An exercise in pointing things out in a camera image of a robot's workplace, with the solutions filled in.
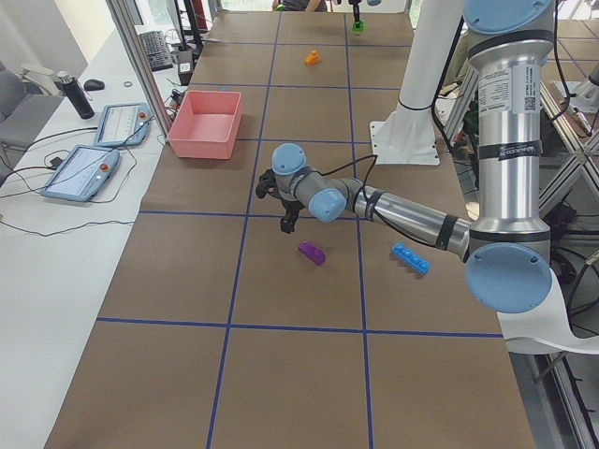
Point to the black water bottle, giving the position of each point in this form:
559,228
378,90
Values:
75,95

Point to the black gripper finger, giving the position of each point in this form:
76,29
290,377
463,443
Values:
287,224

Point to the green toy block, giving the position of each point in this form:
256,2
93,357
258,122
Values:
358,27

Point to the aluminium frame post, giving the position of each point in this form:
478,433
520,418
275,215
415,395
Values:
125,26

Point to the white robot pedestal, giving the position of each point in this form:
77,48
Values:
407,136

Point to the orange toy block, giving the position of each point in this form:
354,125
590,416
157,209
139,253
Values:
312,58

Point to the blue teach pendant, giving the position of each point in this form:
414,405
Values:
82,174
123,125

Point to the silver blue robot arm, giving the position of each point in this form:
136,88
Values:
506,249

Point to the lower blue teach pendant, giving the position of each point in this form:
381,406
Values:
82,174

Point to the purple toy block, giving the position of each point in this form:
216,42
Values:
312,252

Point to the upper blue teach pendant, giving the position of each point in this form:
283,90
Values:
123,125

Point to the black computer mouse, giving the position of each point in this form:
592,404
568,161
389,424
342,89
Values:
93,85

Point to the pink plastic box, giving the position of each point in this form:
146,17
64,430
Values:
206,125

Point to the brown paper table mat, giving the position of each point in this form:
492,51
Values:
217,332

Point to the black keyboard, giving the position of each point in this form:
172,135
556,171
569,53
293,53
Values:
156,50

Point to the long blue toy block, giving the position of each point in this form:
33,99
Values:
411,259

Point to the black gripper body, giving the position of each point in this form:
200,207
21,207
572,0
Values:
356,12
289,209

